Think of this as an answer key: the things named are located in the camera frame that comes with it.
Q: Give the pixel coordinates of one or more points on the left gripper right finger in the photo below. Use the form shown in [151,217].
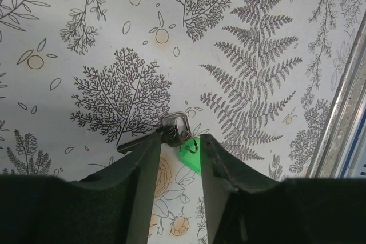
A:
[245,206]

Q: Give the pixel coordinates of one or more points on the green key tag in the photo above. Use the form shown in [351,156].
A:
[174,131]

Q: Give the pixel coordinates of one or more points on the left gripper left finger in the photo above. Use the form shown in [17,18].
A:
[113,205]

